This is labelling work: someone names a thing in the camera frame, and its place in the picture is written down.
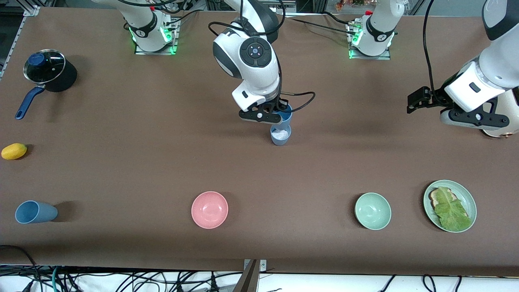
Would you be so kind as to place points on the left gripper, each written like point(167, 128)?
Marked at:
point(436, 98)

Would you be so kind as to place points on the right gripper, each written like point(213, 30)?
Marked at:
point(272, 107)

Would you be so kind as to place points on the blue plastic cup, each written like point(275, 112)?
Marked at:
point(36, 212)
point(287, 120)
point(279, 140)

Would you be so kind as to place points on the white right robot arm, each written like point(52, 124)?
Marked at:
point(248, 71)

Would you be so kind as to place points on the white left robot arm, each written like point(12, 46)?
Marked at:
point(381, 24)

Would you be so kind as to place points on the white crumpled filling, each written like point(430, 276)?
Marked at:
point(279, 132)

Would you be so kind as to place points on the brown table cover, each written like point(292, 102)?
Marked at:
point(259, 178)

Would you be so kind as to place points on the cream round kettle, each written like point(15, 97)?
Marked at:
point(509, 106)

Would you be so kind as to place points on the toast slice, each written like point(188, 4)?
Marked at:
point(434, 198)

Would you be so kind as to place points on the pale green plate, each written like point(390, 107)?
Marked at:
point(466, 198)

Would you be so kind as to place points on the green lettuce leaf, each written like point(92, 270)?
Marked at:
point(452, 213)

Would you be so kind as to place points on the pale green bowl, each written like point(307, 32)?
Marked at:
point(373, 211)

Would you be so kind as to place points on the pink bowl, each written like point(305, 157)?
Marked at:
point(209, 210)

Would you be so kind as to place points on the yellow lemon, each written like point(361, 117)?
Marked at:
point(14, 151)

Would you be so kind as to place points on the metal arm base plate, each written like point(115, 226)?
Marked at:
point(387, 56)
point(174, 38)

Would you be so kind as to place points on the small metal bracket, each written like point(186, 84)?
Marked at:
point(262, 265)

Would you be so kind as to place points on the aluminium frame rail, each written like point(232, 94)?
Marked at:
point(32, 11)

